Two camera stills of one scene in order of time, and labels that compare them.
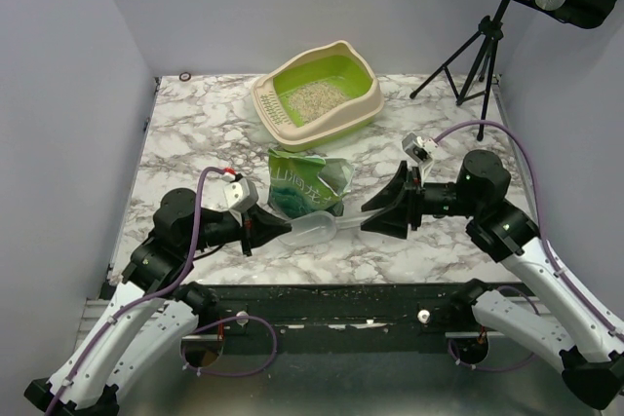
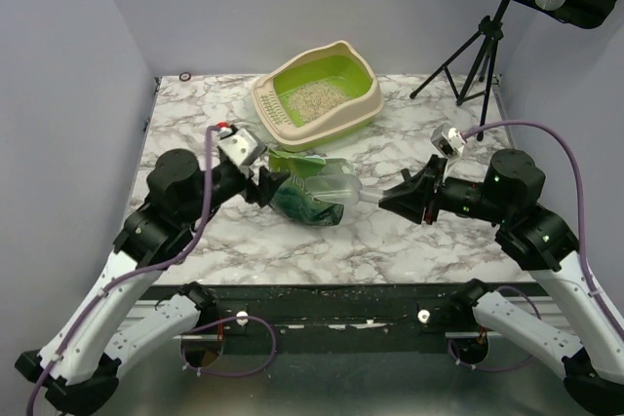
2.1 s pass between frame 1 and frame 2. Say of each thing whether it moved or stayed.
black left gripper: moved
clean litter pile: stayed
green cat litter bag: stayed
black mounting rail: stayed
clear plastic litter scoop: moved
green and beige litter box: stayed
